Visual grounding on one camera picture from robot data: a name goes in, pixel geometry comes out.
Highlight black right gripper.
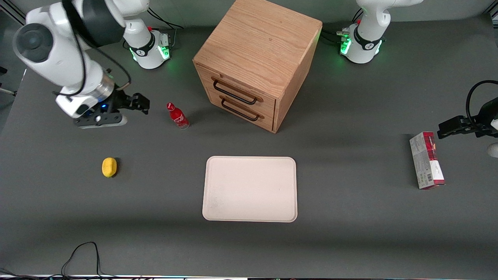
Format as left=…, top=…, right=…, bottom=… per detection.
left=104, top=90, right=151, bottom=116

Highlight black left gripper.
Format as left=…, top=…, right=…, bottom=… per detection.
left=437, top=98, right=498, bottom=140

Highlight red coke bottle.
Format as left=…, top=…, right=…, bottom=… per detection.
left=167, top=102, right=190, bottom=130

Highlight beige rectangular tray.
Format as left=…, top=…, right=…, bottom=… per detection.
left=202, top=156, right=298, bottom=223

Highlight red and grey carton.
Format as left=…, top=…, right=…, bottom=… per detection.
left=409, top=131, right=446, bottom=190

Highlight yellow lemon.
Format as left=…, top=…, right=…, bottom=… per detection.
left=102, top=157, right=117, bottom=178

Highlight wooden drawer front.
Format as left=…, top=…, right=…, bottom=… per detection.
left=196, top=63, right=276, bottom=116
left=207, top=89, right=275, bottom=132

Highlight wooden drawer cabinet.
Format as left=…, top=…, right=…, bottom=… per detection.
left=193, top=0, right=323, bottom=134

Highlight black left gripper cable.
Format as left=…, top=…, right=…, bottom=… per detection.
left=466, top=80, right=498, bottom=126

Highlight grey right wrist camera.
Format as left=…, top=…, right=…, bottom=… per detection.
left=74, top=112, right=128, bottom=130

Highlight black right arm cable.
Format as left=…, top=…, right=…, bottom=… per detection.
left=52, top=0, right=133, bottom=98

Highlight black right base cables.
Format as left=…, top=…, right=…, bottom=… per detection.
left=147, top=7, right=184, bottom=49

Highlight black base cables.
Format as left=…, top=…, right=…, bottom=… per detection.
left=147, top=7, right=184, bottom=49
left=321, top=8, right=364, bottom=46

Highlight black drawer handle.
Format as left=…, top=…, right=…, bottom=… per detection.
left=211, top=77, right=264, bottom=105
left=220, top=97, right=265, bottom=122

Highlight black left base cables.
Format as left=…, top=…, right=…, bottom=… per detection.
left=321, top=8, right=364, bottom=46

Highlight black table edge cable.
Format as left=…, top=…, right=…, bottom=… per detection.
left=0, top=241, right=117, bottom=280

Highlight aluminium frame profile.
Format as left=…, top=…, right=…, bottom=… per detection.
left=0, top=5, right=27, bottom=25

